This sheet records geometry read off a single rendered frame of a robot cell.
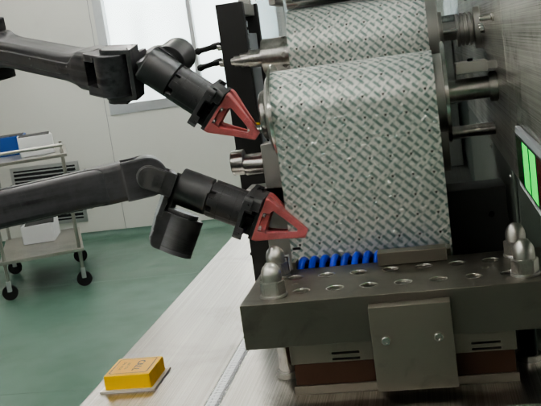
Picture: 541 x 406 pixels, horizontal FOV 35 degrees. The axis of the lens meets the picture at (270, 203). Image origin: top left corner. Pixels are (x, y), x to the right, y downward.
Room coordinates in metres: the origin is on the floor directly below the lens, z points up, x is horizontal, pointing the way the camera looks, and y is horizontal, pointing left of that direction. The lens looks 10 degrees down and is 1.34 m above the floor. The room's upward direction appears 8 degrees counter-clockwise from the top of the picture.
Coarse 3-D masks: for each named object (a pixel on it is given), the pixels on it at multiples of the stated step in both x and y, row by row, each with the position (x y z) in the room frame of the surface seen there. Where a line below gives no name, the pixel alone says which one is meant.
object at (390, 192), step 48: (336, 144) 1.23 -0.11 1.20; (384, 144) 1.22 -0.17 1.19; (432, 144) 1.21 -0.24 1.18; (288, 192) 1.25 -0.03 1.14; (336, 192) 1.24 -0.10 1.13; (384, 192) 1.22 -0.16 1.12; (432, 192) 1.21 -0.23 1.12; (336, 240) 1.24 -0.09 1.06; (384, 240) 1.23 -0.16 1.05; (432, 240) 1.21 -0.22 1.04
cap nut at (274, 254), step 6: (270, 246) 1.19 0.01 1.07; (276, 246) 1.19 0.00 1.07; (270, 252) 1.18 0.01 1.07; (276, 252) 1.18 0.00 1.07; (282, 252) 1.18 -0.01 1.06; (270, 258) 1.18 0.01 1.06; (276, 258) 1.18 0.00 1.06; (282, 258) 1.18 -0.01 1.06; (264, 264) 1.19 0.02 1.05; (276, 264) 1.18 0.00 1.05; (282, 264) 1.18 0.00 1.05; (282, 270) 1.17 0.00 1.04; (288, 270) 1.19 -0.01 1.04; (282, 276) 1.17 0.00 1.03; (288, 276) 1.18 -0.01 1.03
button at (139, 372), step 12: (120, 360) 1.23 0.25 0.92; (132, 360) 1.23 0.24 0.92; (144, 360) 1.22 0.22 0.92; (156, 360) 1.21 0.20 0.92; (108, 372) 1.19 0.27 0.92; (120, 372) 1.18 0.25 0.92; (132, 372) 1.17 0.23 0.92; (144, 372) 1.17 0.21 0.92; (156, 372) 1.19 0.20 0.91; (108, 384) 1.17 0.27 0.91; (120, 384) 1.17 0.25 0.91; (132, 384) 1.17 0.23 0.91; (144, 384) 1.16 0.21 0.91
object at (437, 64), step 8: (432, 56) 1.25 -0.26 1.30; (440, 56) 1.25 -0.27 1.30; (440, 64) 1.23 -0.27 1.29; (440, 72) 1.22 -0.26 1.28; (440, 80) 1.22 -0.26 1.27; (264, 88) 1.28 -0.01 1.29; (440, 88) 1.21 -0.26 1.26; (264, 96) 1.27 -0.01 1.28; (440, 96) 1.21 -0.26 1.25; (264, 104) 1.26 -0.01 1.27; (440, 104) 1.21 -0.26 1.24; (440, 112) 1.22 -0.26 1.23; (440, 120) 1.22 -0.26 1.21; (440, 128) 1.24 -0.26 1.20; (272, 144) 1.28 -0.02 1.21
